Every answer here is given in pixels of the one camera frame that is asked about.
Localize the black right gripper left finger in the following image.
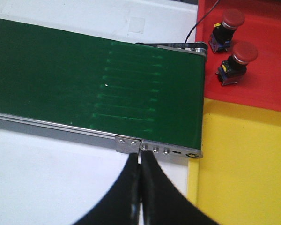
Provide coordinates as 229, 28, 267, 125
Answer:
75, 153, 141, 225

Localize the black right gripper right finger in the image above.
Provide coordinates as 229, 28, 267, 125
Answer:
141, 151, 218, 225

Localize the red mushroom push button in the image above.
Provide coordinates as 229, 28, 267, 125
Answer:
208, 8, 245, 53

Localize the yellow plate tray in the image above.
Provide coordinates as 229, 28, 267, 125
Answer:
187, 98, 281, 225

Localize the green conveyor belt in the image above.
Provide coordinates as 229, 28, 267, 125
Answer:
0, 19, 205, 149

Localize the red plate tray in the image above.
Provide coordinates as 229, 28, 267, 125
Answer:
196, 0, 281, 112

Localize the aluminium conveyor side rail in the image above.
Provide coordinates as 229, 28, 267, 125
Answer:
0, 113, 203, 159

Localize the black conveyor cable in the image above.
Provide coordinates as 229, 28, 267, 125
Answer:
184, 0, 222, 44

